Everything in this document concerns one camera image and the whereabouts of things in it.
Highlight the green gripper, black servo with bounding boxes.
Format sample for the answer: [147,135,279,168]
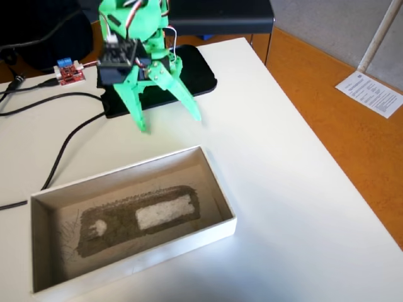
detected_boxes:
[97,33,203,133]

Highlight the red controller circuit board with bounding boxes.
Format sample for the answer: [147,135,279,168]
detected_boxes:
[52,57,87,87]

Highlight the black chair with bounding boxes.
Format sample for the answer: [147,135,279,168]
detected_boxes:
[168,0,275,65]

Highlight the black bag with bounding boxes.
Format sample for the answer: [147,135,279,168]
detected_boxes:
[0,0,94,75]

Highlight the white cardboard box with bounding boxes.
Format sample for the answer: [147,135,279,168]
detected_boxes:
[30,144,237,295]

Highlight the printed white paper sheet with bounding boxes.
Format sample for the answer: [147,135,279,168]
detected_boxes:
[334,69,403,120]

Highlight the white metal pole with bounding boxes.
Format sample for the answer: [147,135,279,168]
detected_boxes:
[357,0,401,75]

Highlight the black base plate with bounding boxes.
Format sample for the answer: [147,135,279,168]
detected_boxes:
[96,43,219,119]

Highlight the black camera circuit board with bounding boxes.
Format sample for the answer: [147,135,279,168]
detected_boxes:
[99,39,140,69]

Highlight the black usb cable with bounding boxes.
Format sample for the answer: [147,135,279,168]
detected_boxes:
[0,79,60,95]

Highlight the black power cable with plug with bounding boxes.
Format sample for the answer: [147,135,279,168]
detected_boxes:
[0,74,26,103]

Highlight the long black camera cable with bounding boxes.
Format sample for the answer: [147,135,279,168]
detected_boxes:
[0,0,111,211]

